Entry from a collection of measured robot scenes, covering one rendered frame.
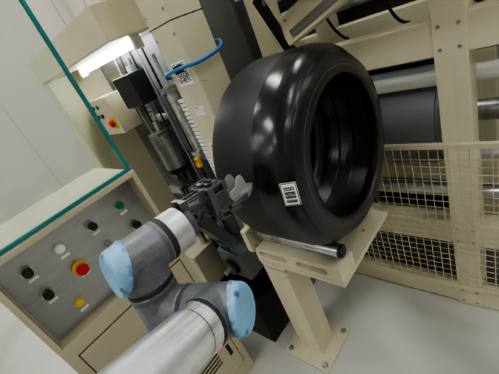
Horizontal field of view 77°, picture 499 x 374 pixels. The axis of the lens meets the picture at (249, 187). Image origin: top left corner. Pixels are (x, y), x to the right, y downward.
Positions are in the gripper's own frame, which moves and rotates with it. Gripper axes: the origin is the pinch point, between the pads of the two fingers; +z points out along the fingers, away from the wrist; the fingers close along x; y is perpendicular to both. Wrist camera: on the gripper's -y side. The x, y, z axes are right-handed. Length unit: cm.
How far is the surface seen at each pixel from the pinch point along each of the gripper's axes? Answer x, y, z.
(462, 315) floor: -25, -114, 85
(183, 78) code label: 34.4, 28.6, 17.7
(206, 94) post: 27.6, 21.9, 19.0
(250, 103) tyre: 0.3, 18.6, 9.3
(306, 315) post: 28, -88, 33
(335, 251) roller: -8.1, -30.2, 17.5
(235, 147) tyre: 4.0, 9.7, 3.4
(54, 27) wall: 353, 118, 109
